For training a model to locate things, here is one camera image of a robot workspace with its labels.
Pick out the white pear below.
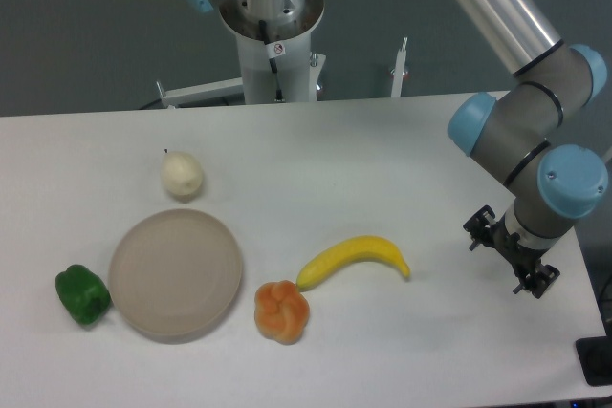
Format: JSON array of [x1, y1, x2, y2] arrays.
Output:
[[160, 150, 204, 200]]

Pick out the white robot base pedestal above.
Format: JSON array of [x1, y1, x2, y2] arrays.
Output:
[[220, 0, 324, 105]]

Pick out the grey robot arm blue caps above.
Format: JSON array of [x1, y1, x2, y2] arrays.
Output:
[[187, 0, 608, 297]]

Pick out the white metal bracket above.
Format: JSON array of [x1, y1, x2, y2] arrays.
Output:
[[390, 37, 408, 97], [156, 77, 243, 108]]

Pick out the orange knotted bread roll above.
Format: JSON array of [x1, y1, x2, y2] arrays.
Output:
[[254, 280, 310, 345]]

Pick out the yellow banana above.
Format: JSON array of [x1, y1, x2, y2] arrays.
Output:
[[295, 235, 411, 290]]

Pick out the black base cable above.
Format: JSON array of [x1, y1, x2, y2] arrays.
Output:
[[257, 19, 286, 104]]

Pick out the green bell pepper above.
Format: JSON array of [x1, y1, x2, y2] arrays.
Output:
[[55, 264, 111, 329]]

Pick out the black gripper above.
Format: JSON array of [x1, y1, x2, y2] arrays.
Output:
[[463, 205, 559, 298]]

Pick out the white metal bracket right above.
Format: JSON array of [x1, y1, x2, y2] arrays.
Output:
[[390, 37, 408, 97]]

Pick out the white metal bracket left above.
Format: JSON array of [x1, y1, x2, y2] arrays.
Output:
[[156, 77, 243, 108]]

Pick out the beige round plate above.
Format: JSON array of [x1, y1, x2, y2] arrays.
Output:
[[107, 208, 243, 344]]

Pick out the black device table corner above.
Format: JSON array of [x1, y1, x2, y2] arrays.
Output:
[[575, 336, 611, 387]]

